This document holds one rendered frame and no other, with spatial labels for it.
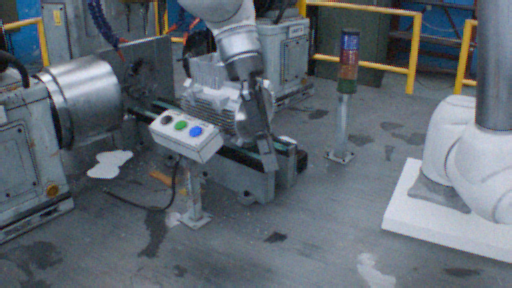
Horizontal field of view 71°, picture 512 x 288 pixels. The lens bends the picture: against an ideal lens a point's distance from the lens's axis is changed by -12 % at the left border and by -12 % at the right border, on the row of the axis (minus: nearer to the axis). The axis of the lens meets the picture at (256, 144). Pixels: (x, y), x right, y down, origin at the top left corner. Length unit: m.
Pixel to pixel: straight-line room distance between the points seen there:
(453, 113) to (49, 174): 1.02
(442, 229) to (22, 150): 1.03
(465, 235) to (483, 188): 0.20
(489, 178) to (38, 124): 1.02
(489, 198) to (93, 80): 0.99
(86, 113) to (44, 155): 0.16
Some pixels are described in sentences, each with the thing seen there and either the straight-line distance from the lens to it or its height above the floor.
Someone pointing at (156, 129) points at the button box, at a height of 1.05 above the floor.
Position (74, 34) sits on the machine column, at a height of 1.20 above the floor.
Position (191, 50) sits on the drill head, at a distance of 1.53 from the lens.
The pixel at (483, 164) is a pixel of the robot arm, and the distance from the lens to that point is 0.86.
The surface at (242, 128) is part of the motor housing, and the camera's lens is 1.17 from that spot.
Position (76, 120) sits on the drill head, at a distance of 1.10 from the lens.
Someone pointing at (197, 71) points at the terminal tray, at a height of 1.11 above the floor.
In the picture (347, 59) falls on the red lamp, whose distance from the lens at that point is 1.20.
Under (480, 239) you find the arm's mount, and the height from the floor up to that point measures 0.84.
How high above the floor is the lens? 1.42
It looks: 26 degrees down
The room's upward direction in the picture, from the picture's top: straight up
